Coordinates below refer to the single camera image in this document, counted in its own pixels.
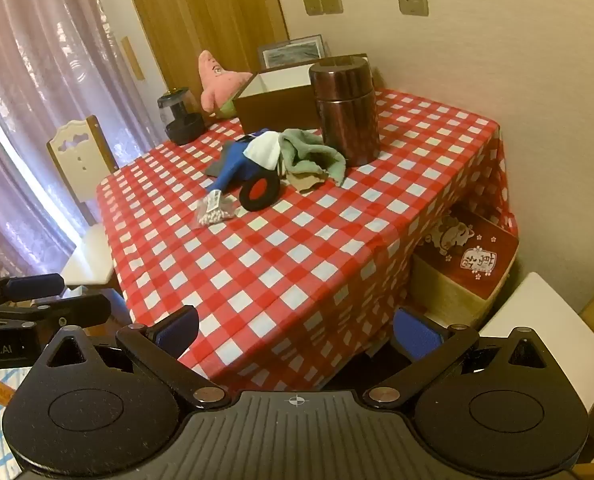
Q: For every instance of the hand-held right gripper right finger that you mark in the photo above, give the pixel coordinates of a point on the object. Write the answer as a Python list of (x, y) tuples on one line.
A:
[(417, 336)]

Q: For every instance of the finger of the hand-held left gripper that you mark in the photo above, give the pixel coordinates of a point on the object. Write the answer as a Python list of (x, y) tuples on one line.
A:
[(34, 287), (77, 307)]

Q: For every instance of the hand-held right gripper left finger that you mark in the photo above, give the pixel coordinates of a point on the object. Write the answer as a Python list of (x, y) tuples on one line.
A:
[(179, 329)]

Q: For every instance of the blue towel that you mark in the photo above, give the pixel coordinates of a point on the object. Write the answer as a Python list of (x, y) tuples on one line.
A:
[(234, 162)]

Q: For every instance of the beige cloth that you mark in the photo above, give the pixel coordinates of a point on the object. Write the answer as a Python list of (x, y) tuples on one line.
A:
[(299, 180)]

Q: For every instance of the green cloth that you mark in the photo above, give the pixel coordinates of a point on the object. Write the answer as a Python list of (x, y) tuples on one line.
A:
[(302, 152)]

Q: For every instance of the brown cardboard box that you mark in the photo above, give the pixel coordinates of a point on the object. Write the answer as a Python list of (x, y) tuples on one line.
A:
[(277, 107)]

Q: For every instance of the light wooden box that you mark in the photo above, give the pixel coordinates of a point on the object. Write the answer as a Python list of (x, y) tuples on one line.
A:
[(437, 285)]

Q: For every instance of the red printed box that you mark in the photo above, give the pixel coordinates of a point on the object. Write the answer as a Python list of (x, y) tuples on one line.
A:
[(482, 260)]

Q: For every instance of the red white checked tablecloth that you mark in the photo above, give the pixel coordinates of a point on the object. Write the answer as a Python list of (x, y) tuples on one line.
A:
[(277, 270)]

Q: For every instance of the bag of white beads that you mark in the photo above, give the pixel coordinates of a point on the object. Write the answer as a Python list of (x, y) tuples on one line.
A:
[(214, 212)]

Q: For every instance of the white wooden chair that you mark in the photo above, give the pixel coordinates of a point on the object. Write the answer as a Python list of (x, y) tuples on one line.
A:
[(79, 160), (542, 310)]

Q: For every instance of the black red round pad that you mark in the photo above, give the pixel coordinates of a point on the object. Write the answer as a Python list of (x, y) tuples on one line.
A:
[(258, 192)]

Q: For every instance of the white cloth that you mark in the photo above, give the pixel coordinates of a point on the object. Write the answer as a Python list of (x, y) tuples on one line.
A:
[(264, 152)]

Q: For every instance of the sheer patterned curtain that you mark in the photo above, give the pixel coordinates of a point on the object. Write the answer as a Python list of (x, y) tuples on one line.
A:
[(27, 85)]

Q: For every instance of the glass jar with dark lid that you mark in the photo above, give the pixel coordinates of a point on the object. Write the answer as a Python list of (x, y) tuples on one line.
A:
[(182, 125)]

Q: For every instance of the brown cylindrical tin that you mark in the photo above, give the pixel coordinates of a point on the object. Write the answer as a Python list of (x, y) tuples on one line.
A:
[(347, 120)]

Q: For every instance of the pink star plush toy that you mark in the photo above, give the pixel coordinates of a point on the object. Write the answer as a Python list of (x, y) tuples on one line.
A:
[(214, 82)]

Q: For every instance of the framed picture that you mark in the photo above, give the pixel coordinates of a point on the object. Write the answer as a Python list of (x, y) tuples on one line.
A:
[(292, 51)]

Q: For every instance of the wooden wall strip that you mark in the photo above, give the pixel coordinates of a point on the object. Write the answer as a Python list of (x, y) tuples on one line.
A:
[(133, 57)]

